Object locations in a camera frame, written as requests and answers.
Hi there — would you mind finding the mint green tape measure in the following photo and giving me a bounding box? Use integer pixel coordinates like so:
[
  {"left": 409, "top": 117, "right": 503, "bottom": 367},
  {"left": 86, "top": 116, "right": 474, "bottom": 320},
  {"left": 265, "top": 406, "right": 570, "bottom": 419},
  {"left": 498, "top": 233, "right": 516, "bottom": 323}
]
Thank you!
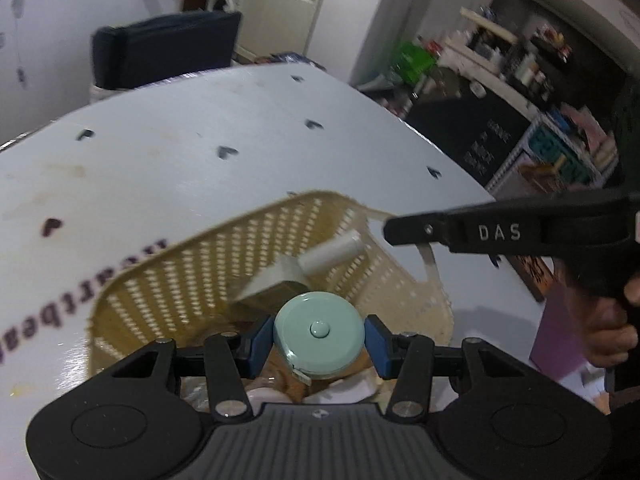
[{"left": 273, "top": 292, "right": 364, "bottom": 386}]

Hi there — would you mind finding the green bag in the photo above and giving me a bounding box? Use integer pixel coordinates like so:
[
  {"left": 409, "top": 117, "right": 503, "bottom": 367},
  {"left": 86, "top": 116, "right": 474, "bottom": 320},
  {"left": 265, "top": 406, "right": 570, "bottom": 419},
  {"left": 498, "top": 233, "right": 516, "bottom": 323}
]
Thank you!
[{"left": 394, "top": 42, "right": 436, "bottom": 86}]

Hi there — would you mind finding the yellow plastic lattice basket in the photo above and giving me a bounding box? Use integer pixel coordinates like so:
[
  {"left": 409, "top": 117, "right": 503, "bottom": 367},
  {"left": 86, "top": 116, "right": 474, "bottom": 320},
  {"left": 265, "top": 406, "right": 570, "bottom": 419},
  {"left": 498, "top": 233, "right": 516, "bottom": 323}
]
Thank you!
[{"left": 88, "top": 191, "right": 454, "bottom": 374}]

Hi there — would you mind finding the white kitchen cabinet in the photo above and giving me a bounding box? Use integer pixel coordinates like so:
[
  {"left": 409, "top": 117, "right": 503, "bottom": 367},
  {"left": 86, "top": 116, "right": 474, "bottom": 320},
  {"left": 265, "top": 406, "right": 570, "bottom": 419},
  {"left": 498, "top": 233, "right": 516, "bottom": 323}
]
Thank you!
[{"left": 235, "top": 0, "right": 321, "bottom": 61}]

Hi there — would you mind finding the dark blue chair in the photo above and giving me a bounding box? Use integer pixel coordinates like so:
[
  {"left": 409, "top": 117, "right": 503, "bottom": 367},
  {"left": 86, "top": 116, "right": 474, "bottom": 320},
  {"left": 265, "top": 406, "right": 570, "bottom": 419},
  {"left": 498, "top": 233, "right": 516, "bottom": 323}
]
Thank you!
[{"left": 91, "top": 10, "right": 242, "bottom": 90}]

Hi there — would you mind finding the person's right hand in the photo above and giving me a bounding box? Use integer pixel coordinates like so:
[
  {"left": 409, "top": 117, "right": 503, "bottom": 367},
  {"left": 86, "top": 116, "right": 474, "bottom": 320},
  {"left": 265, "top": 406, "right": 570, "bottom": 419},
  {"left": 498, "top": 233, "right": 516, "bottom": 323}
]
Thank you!
[{"left": 563, "top": 271, "right": 639, "bottom": 367}]

